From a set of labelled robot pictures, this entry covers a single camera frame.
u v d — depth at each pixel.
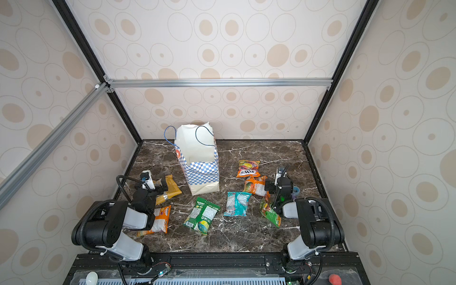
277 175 0.85
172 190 0.92
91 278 0.69
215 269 0.73
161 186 0.82
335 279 0.68
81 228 0.44
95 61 0.83
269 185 0.86
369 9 0.69
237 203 0.87
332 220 0.43
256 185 0.92
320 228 0.45
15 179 0.52
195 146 1.00
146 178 0.76
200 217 0.83
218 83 0.93
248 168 1.01
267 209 0.83
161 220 0.82
